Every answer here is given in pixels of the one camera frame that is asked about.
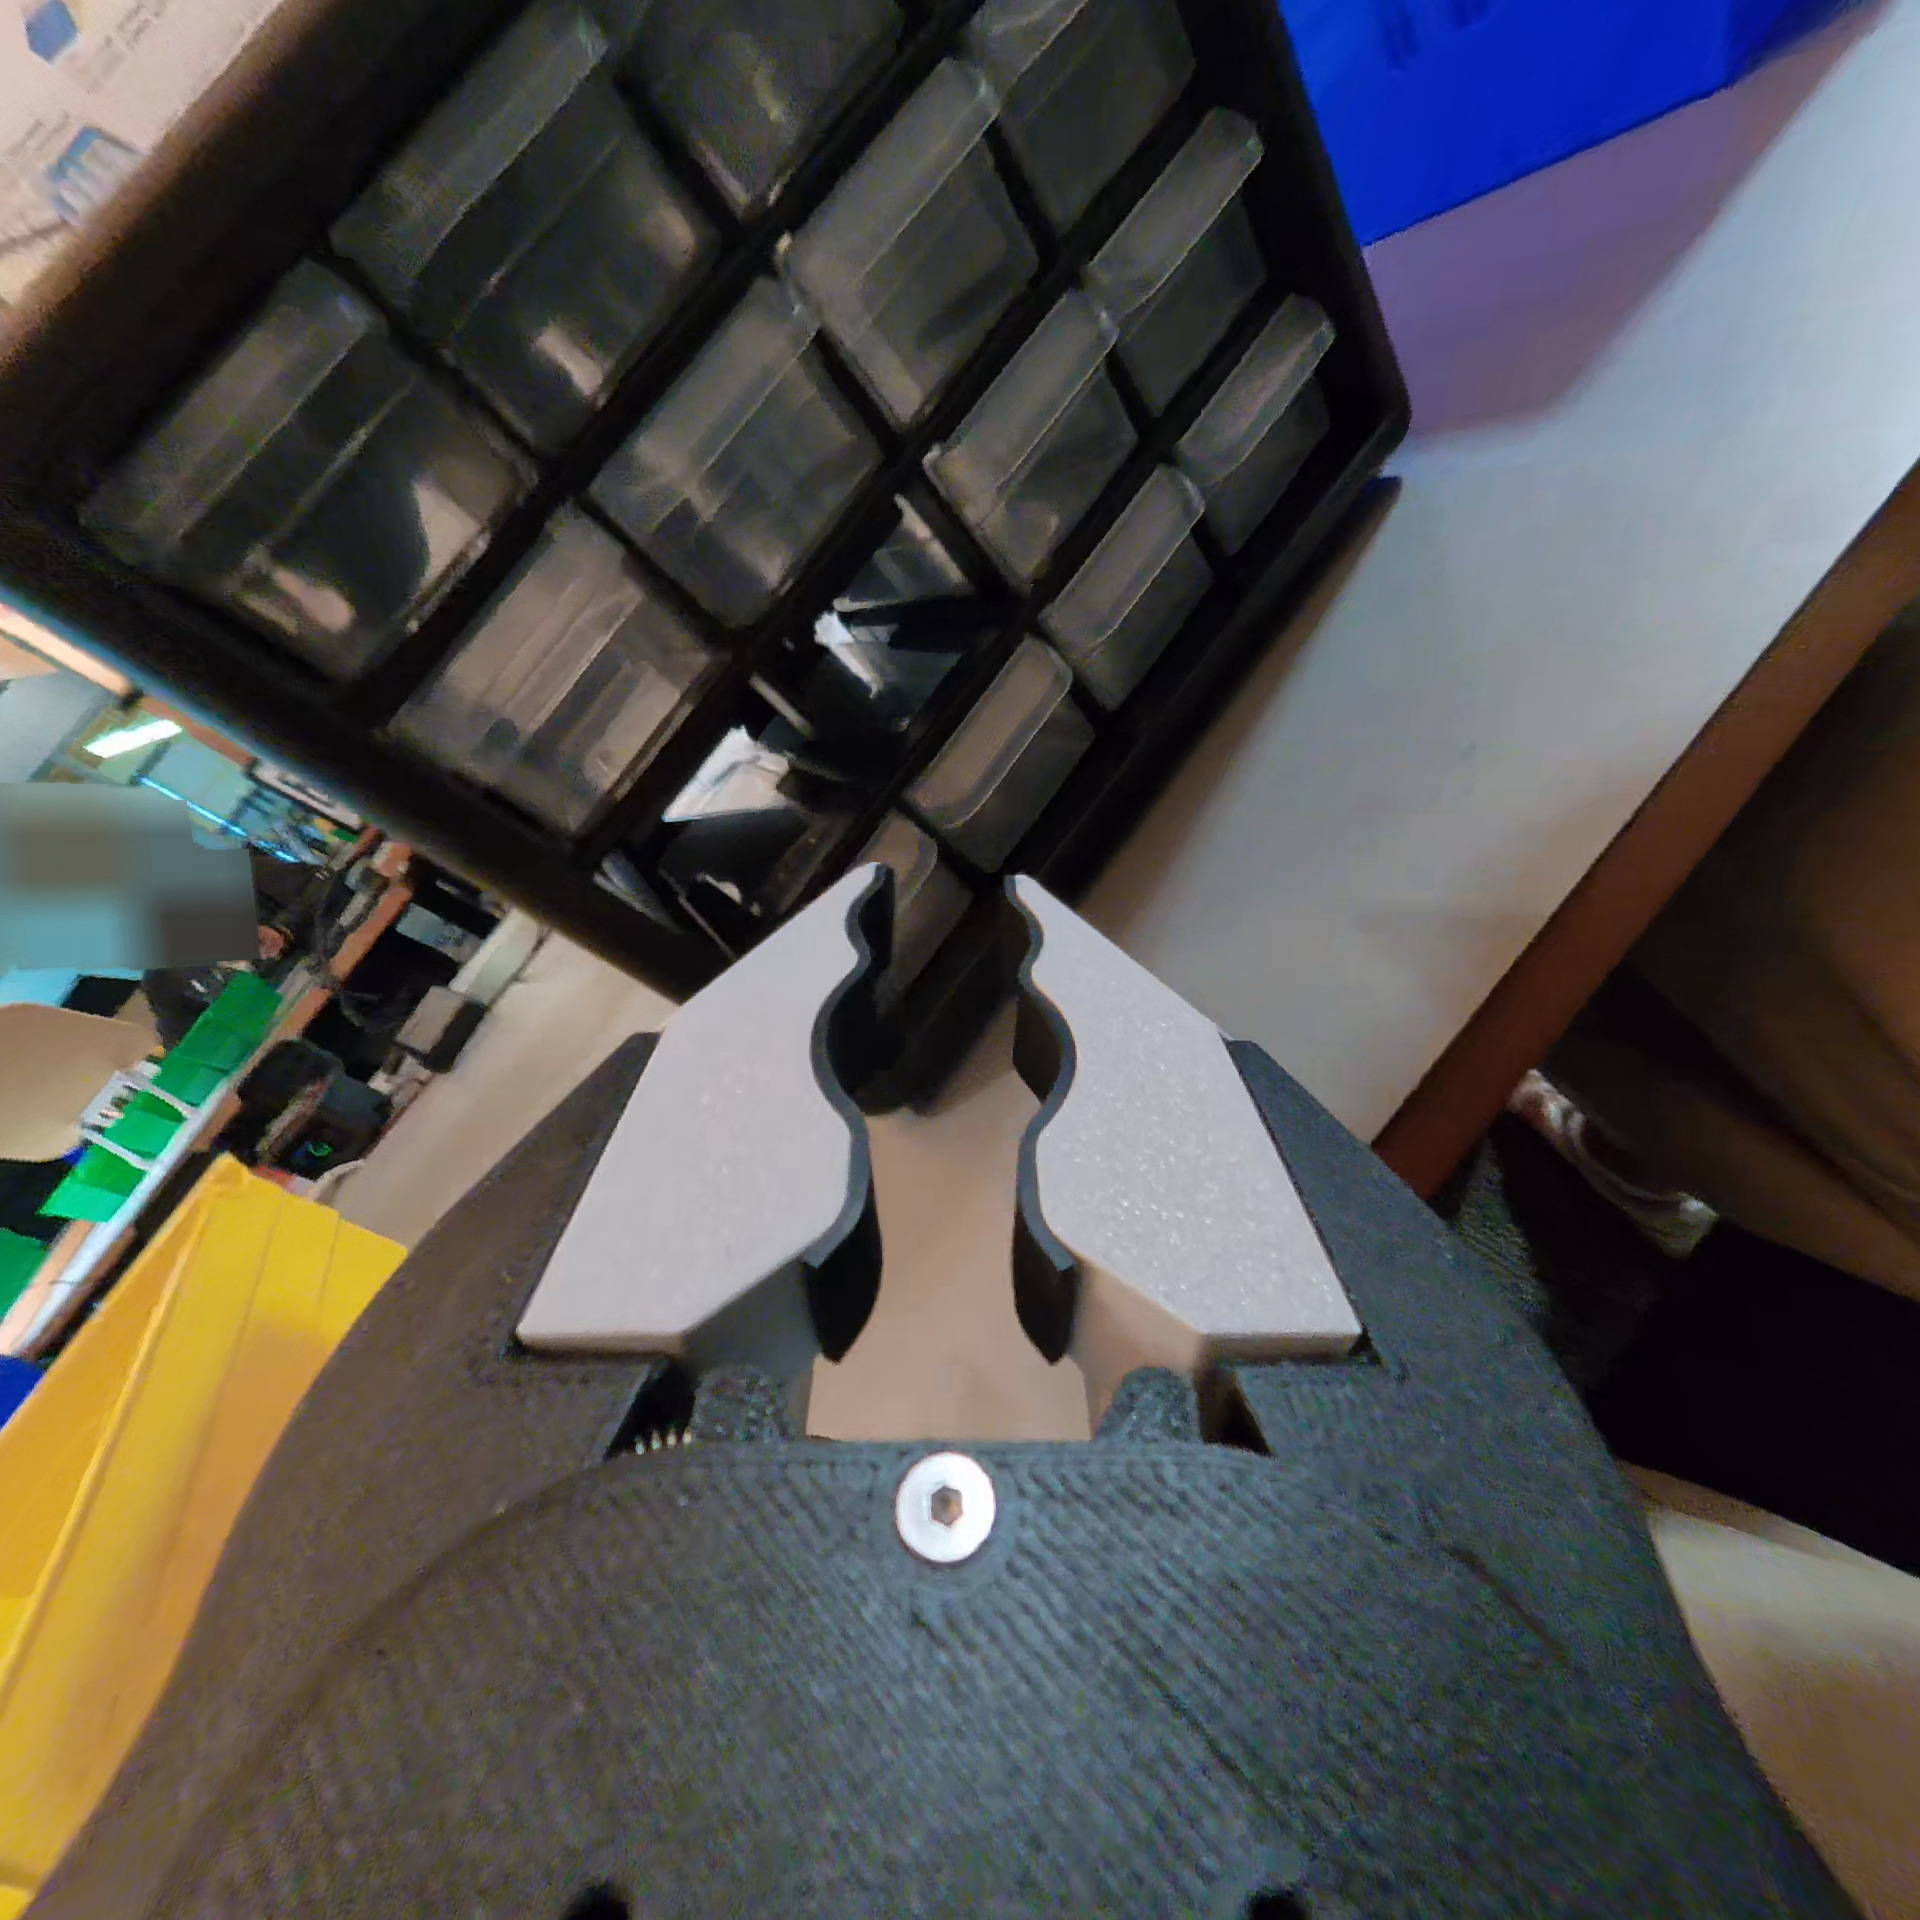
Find rows of clear plastic drawers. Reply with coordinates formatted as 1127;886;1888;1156
82;0;1336;1000

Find black drawer cabinet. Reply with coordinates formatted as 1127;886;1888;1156
0;0;1413;1108

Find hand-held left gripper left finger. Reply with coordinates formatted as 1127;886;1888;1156
516;867;897;1377

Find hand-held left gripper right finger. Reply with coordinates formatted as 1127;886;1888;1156
1004;874;1366;1392

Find yellow plastic bin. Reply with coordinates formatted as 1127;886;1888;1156
0;1153;409;1899

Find small clear cabinet drawer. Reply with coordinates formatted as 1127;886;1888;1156
877;818;977;1036

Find row of green bins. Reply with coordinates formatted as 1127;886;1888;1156
44;967;287;1223

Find blue plastic bin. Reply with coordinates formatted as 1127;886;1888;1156
1277;0;1911;252

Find white desk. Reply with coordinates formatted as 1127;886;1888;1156
324;0;1920;1441

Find printed cardboard box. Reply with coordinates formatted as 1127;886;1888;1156
0;0;290;310

